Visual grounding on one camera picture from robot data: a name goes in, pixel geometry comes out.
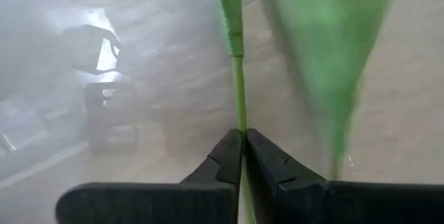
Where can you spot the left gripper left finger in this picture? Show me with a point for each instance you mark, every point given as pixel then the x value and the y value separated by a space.
pixel 194 199

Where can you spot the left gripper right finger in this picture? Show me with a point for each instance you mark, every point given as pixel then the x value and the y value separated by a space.
pixel 312 203

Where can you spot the peach tulip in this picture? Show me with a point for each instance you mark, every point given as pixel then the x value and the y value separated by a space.
pixel 239 88

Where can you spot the yellow tulip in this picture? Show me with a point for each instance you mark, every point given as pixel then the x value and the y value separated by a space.
pixel 329 78

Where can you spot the glossy white table sheet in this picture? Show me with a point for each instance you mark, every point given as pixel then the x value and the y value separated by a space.
pixel 409 120

